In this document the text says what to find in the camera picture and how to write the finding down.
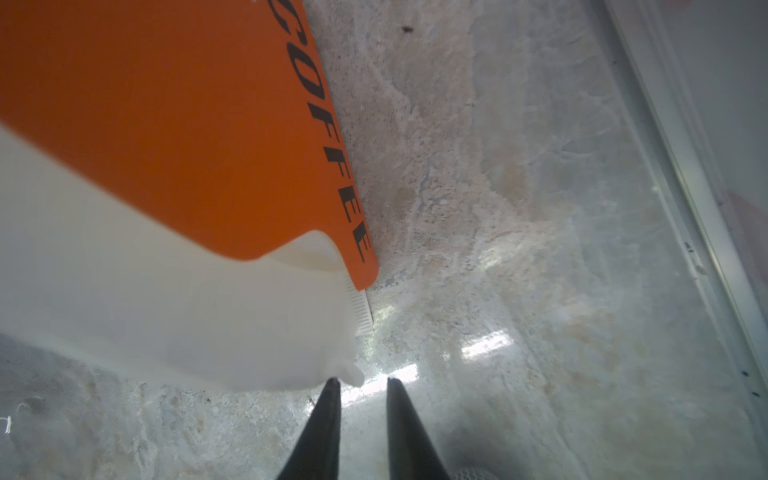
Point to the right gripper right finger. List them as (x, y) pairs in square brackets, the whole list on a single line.
[(411, 454)]

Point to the orange coffee filter pack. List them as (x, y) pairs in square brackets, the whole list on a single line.
[(177, 202)]

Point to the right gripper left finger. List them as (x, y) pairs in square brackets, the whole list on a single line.
[(316, 453)]

